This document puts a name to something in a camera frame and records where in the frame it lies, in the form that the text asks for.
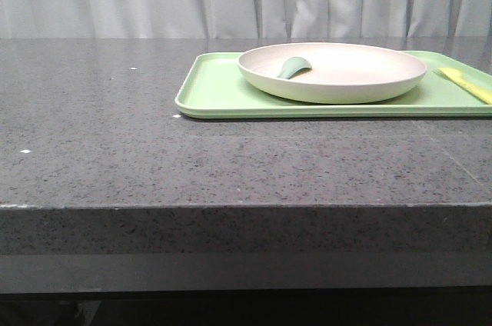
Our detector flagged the beige round plate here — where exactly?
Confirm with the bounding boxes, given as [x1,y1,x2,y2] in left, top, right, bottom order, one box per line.
[238,42,427,105]

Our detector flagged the yellow plastic fork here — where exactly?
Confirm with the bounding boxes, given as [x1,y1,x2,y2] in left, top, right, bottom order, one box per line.
[434,68,492,105]

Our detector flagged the light green tray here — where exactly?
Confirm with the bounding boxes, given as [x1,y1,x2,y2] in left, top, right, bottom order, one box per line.
[175,51,491,119]

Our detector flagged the pale green spoon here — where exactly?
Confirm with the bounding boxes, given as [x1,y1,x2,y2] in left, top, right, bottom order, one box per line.
[278,56,312,79]

